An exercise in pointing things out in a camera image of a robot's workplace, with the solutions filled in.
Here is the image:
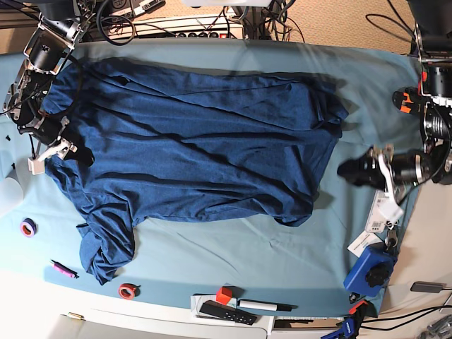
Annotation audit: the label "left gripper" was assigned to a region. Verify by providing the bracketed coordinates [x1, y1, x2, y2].
[337, 145, 404, 221]

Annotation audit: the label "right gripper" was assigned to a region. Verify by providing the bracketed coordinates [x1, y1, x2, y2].
[27, 117, 95, 175]

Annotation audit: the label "blue t-shirt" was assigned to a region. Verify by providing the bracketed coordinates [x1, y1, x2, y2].
[42, 58, 348, 284]

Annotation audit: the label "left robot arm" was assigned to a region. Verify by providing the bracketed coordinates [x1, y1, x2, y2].
[338, 1, 451, 223]

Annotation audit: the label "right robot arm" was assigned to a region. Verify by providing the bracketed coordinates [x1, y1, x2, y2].
[1, 1, 133, 175]

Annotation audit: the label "grey blister package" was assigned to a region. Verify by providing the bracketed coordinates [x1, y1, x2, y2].
[364, 191, 399, 233]

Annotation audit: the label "white paper card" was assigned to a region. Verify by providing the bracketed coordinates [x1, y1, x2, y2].
[347, 231, 383, 258]

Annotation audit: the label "keys with carabiner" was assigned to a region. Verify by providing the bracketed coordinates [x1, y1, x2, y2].
[385, 220, 399, 256]

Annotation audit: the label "white plastic cup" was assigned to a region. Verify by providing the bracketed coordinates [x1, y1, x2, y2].
[0, 177, 24, 217]

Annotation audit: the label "orange black clamp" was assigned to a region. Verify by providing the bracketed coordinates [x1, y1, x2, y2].
[392, 88, 427, 116]

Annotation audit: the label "purple tape roll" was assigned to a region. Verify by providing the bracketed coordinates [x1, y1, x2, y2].
[20, 218, 37, 237]

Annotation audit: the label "blue box black knob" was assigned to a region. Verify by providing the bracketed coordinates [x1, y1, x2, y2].
[343, 244, 398, 297]

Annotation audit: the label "pink marker pen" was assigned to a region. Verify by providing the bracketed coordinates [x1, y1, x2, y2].
[50, 260, 78, 279]

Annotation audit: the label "grey small device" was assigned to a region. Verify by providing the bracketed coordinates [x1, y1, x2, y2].
[410, 281, 444, 294]

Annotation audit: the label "red tape roll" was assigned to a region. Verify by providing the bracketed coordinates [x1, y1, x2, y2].
[118, 283, 141, 300]

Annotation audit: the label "blue spring clamp bottom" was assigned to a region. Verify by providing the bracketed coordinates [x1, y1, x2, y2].
[321, 300, 370, 339]

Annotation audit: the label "white black marker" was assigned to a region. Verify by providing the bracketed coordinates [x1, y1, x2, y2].
[237, 299, 294, 312]

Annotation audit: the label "red cube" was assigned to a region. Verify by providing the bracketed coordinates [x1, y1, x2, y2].
[215, 286, 233, 305]

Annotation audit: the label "black remote control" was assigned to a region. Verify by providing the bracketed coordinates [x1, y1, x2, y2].
[199, 300, 258, 326]

